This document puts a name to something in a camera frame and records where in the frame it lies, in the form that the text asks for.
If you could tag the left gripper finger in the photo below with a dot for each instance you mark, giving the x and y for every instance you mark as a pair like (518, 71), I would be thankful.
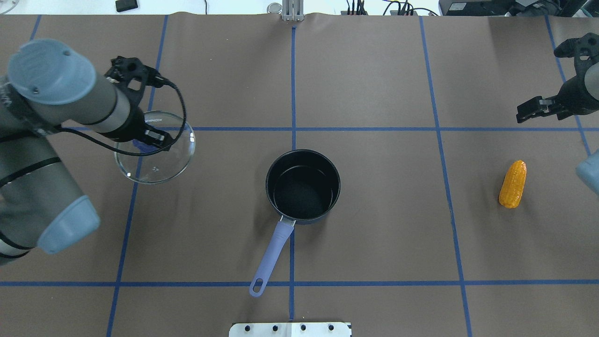
(157, 138)

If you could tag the aluminium frame post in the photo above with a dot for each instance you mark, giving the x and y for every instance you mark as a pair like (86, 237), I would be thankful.
(292, 10)

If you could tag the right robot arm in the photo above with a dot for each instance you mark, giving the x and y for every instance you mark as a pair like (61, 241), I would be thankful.
(588, 170)

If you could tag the small black square pad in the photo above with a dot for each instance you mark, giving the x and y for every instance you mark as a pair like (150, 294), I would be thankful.
(125, 5)

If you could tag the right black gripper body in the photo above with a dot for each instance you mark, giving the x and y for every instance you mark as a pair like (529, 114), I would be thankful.
(576, 97)

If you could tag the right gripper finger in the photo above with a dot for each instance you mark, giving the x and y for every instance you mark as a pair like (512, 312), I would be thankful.
(536, 107)

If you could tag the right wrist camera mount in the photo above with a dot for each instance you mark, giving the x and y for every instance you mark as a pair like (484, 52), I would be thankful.
(583, 50)

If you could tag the black power strip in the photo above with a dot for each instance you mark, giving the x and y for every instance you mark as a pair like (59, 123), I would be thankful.
(379, 7)

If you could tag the yellow toy corn cob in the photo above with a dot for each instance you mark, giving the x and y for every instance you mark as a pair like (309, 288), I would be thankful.
(512, 189)

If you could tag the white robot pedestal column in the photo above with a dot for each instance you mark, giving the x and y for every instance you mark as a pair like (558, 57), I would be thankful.
(291, 329)

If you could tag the glass pot lid blue knob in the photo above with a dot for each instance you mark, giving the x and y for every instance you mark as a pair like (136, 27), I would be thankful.
(165, 165)

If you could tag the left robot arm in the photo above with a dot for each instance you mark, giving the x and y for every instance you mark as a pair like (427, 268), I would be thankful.
(48, 83)

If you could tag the dark blue saucepan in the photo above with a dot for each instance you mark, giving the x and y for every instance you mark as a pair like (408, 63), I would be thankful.
(302, 186)

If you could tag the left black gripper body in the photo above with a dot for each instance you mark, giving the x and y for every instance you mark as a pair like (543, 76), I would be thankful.
(139, 125)

